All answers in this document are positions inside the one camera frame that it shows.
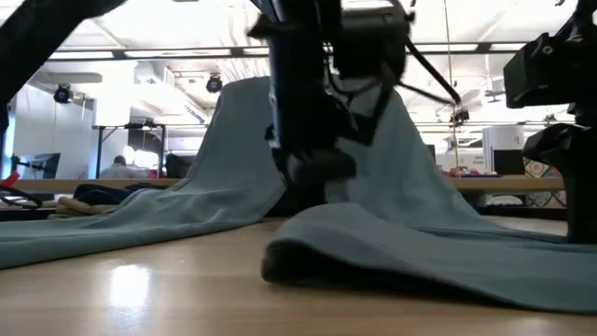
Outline khaki shorts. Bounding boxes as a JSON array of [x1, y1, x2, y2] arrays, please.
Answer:
[[46, 195, 121, 220]]

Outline white pillar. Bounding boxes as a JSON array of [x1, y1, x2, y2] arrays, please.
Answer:
[[482, 125, 527, 178]]

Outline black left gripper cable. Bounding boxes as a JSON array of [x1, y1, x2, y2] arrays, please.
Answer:
[[326, 39, 463, 146]]

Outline teal shirt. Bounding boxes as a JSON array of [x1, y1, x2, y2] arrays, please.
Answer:
[[0, 77, 597, 314]]

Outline black computer monitor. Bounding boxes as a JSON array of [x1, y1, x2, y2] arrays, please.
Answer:
[[11, 152, 62, 181]]

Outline colourful patchwork quilt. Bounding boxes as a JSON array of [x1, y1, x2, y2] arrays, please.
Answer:
[[524, 157, 568, 209]]

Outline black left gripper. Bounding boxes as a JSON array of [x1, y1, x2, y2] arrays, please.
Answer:
[[246, 0, 363, 214]]

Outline black tall stand frame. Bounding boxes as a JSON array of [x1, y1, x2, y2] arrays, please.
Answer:
[[92, 121, 168, 179]]

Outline black square screen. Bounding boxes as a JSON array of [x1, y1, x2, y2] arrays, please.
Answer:
[[493, 148, 526, 176]]

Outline grey tarp cover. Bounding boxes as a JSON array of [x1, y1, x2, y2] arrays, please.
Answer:
[[165, 152, 198, 180]]

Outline black light rail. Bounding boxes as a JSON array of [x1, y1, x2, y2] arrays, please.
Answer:
[[46, 43, 528, 61]]

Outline beige wooden desk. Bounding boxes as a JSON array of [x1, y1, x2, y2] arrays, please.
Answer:
[[8, 178, 568, 194]]

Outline colourful toy pile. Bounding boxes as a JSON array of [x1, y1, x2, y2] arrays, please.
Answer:
[[440, 167, 501, 180]]

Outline black aluminium table frame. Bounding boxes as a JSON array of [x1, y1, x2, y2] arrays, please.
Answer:
[[0, 204, 568, 223]]

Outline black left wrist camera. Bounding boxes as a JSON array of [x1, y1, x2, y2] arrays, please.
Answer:
[[331, 7, 414, 83]]

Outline navy boxer briefs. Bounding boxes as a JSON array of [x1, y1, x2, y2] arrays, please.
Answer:
[[73, 182, 170, 206]]

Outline thin hanging cord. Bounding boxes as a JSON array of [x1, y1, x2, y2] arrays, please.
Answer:
[[442, 0, 462, 176]]

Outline black looped cable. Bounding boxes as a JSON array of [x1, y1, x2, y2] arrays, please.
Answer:
[[0, 184, 44, 210]]

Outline white rounded object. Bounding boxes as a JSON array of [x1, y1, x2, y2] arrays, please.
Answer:
[[486, 194, 526, 207]]

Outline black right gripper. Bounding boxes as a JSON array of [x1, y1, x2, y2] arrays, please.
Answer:
[[521, 0, 597, 245]]

